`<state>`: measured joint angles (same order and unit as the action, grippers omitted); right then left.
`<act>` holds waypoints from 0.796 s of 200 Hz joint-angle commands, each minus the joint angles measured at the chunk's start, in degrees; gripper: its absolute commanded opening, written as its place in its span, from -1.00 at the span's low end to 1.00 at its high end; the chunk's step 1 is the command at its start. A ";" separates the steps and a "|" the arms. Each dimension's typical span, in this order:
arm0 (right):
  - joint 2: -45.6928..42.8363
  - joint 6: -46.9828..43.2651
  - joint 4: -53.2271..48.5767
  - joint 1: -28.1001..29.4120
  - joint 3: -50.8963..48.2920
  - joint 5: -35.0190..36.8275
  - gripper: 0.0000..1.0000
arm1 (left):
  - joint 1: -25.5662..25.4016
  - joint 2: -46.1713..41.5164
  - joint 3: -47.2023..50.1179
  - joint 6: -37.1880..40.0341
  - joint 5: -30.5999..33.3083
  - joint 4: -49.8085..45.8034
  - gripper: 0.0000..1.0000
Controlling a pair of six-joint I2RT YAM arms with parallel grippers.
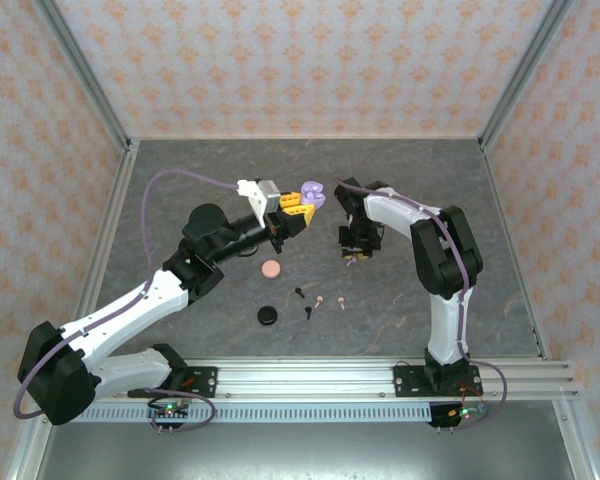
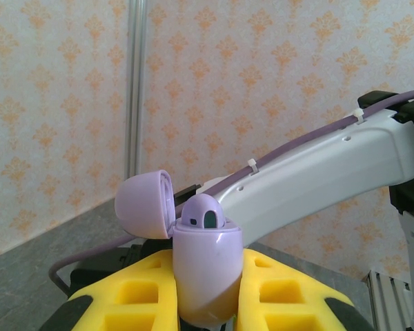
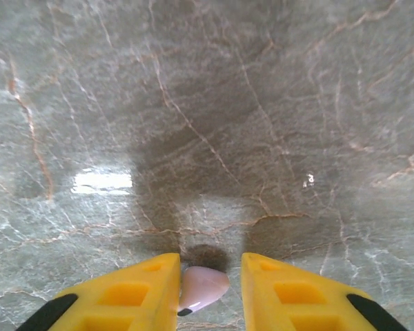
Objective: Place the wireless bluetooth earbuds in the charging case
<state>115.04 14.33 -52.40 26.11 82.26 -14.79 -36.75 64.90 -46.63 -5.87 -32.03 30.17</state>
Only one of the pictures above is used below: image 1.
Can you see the purple earbud charging case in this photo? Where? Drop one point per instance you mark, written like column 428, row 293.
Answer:
column 312, row 190

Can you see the pink earbud charging case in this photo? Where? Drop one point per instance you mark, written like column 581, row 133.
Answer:
column 271, row 269

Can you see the black earbud charging case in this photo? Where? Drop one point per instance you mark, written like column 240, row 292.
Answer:
column 267, row 315

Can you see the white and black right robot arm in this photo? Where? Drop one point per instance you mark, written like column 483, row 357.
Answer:
column 447, row 330

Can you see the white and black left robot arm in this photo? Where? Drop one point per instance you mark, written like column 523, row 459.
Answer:
column 130, row 315

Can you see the small control circuit board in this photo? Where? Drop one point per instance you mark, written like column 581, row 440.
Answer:
column 169, row 410
column 460, row 414

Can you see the aluminium table edge rail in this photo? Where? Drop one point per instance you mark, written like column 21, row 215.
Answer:
column 124, row 170
column 502, row 200

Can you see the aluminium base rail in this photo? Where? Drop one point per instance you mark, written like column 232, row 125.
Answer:
column 305, row 380

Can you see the aluminium frame post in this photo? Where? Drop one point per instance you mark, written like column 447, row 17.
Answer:
column 524, row 75
column 87, row 75

